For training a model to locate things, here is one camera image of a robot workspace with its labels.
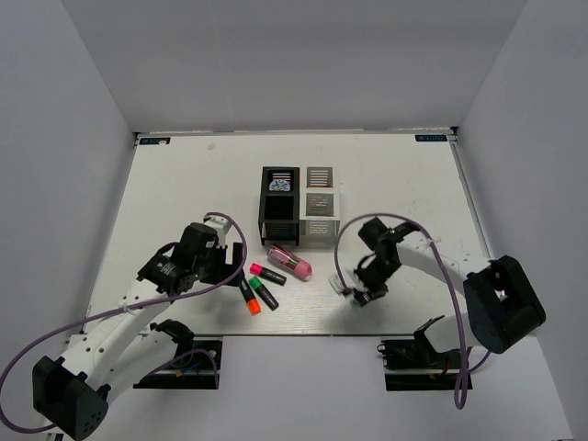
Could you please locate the orange capped black highlighter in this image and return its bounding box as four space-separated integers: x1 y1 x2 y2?
239 278 261 316

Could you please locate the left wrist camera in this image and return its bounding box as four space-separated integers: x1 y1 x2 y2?
203 215 232 248

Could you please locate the left blue corner label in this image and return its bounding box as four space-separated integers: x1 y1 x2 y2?
139 137 171 145

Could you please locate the white mesh organizer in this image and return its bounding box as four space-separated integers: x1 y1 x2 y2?
300 166 341 245

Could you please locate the blue corner label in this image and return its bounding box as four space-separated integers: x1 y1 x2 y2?
139 137 171 145
414 134 447 142

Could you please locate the black mesh organizer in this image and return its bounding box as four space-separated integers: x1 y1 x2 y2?
258 166 300 245

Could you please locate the green capped black highlighter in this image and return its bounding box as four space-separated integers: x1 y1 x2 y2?
249 277 279 311

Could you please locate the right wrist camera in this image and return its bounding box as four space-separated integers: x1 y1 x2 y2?
329 270 357 298

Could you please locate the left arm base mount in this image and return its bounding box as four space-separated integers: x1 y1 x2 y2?
132 319 223 390

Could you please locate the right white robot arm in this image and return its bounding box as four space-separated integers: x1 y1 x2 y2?
352 218 547 367

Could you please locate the right blue corner label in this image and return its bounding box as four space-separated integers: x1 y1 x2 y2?
414 134 447 142

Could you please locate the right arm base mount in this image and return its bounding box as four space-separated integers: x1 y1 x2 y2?
377 315 463 391

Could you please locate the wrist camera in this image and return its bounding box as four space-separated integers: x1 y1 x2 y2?
203 215 232 248
329 270 357 298

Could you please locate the pink tube with pins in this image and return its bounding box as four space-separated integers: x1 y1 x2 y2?
266 244 312 280

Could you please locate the pink capped black highlighter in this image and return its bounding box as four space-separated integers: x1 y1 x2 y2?
249 263 287 286

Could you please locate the blue glue jar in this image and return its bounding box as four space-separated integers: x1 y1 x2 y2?
268 178 292 192

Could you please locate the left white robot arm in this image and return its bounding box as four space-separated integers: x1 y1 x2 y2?
32 213 246 440

